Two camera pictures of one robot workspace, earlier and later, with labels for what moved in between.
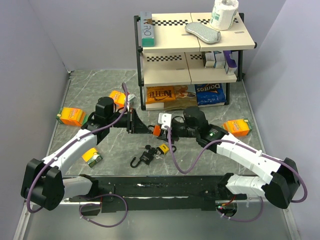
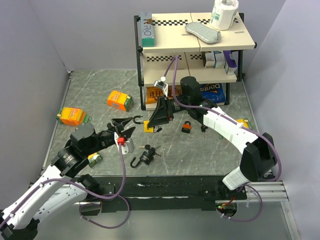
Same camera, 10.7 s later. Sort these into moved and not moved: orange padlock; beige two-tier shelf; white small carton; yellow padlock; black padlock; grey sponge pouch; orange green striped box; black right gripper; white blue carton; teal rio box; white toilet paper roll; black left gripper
Moved: orange padlock; black right gripper; black left gripper; yellow padlock
Not moved: grey sponge pouch; white small carton; white blue carton; white toilet paper roll; black padlock; teal rio box; beige two-tier shelf; orange green striped box
